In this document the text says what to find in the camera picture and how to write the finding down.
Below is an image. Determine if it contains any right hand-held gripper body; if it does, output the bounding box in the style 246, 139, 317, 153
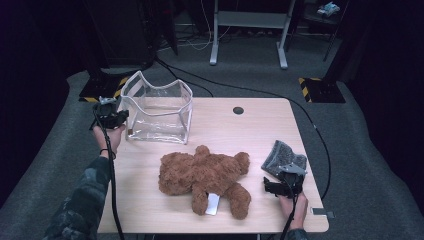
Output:
278, 163, 308, 200

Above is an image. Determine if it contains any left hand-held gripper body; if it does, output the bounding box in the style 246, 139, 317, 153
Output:
89, 96, 123, 131

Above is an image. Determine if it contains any clear plastic bag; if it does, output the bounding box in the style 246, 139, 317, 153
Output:
119, 69, 194, 145

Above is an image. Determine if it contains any brown teddy bear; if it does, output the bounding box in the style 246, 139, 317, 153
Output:
157, 144, 252, 221

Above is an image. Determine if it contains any person's left hand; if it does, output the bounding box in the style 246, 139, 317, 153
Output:
92, 123, 127, 156

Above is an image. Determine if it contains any person's right hand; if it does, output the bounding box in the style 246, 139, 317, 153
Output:
278, 191, 309, 232

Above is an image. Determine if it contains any black striped-edge stand base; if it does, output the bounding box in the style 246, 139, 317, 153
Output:
78, 76, 129, 103
298, 77, 347, 104

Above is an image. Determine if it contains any black wristband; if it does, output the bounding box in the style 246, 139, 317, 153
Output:
99, 148, 117, 160

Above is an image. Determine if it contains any grey floor tape strip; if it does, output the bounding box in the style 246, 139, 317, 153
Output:
311, 207, 335, 219

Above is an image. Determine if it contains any black cabinet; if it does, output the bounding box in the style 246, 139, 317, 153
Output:
83, 0, 158, 68

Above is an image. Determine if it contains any black metal rack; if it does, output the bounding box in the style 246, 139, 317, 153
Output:
293, 0, 351, 63

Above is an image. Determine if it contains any blue and white packet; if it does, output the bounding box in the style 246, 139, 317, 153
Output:
316, 1, 341, 18

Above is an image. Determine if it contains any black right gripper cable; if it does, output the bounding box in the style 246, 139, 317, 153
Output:
279, 173, 299, 240

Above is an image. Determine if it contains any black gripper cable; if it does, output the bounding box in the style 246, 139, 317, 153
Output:
279, 173, 299, 240
93, 109, 126, 240

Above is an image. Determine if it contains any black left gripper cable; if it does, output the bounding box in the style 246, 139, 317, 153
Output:
93, 109, 126, 240

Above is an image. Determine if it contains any white floor cable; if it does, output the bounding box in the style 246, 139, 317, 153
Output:
159, 0, 232, 52

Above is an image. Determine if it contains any white metal desk frame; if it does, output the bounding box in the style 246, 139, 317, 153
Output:
209, 0, 296, 70

